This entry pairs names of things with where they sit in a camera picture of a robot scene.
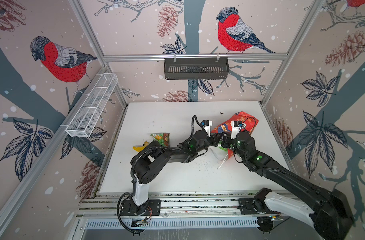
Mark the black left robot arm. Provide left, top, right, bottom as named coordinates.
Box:
left=130, top=130, right=227, bottom=207

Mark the green snack packet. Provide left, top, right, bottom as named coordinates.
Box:
left=150, top=133, right=169, bottom=147

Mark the white wire mesh shelf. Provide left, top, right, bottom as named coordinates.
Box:
left=65, top=73, right=118, bottom=138

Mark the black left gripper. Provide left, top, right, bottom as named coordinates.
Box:
left=195, top=132, right=223, bottom=154

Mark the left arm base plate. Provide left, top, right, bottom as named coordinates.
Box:
left=117, top=199, right=161, bottom=217

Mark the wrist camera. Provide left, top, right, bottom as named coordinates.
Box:
left=231, top=121, right=243, bottom=139
left=201, top=120, right=212, bottom=137

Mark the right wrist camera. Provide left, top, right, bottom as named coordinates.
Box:
left=231, top=121, right=243, bottom=139

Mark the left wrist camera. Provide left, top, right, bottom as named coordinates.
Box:
left=201, top=120, right=212, bottom=137

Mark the yellow snack packet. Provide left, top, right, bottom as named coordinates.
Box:
left=132, top=141, right=150, bottom=152

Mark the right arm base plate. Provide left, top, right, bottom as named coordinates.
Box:
left=237, top=188, right=279, bottom=215

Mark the red paper gift bag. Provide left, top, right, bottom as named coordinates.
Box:
left=210, top=111, right=258, bottom=172

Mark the black corrugated cable hose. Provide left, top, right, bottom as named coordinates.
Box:
left=116, top=115, right=207, bottom=235

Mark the black hanging wall basket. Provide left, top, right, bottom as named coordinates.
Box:
left=164, top=58, right=229, bottom=80

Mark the aluminium mounting rail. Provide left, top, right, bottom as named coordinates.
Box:
left=76, top=192, right=254, bottom=218

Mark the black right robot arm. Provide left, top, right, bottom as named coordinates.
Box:
left=219, top=131, right=354, bottom=240

